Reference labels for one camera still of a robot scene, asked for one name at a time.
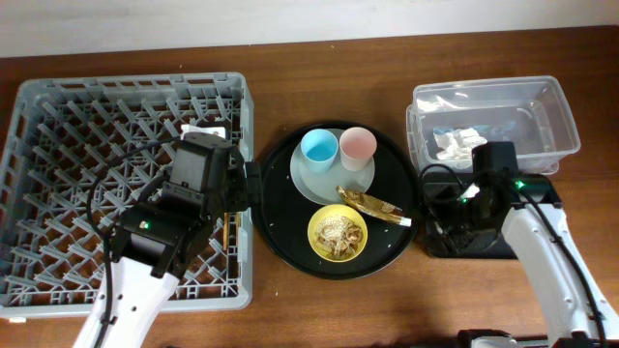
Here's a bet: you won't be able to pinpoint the white napkin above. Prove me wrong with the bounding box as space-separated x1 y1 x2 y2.
433 128 487 160

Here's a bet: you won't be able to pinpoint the gold foil wrapper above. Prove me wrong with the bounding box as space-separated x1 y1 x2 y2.
336 186 412 227

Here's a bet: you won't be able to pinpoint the pink cup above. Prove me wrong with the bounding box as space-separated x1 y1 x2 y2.
339 127 377 171

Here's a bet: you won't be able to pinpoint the yellow bowl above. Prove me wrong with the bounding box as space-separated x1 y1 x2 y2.
308 204 368 263

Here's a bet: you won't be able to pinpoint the food scraps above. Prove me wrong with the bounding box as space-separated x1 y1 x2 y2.
314 216 365 260

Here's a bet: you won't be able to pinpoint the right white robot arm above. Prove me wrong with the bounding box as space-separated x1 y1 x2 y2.
423 141 618 347

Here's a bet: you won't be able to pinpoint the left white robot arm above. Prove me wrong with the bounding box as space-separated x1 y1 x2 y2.
74 131 262 347

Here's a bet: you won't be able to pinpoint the grey plastic dishwasher rack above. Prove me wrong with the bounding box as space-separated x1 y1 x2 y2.
1 72 254 318

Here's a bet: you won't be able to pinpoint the black rectangular tray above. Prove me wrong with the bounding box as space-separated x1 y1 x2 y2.
423 170 563 259

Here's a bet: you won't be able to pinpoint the clear plastic bin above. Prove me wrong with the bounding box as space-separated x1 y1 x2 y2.
406 76 580 175

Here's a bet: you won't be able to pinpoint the round black tray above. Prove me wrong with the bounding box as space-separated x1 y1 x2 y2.
252 121 421 280

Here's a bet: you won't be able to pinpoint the grey round plate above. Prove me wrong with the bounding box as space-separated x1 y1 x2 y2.
290 129 375 205

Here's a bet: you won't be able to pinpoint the light blue cup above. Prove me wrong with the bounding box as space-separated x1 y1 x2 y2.
301 129 339 173

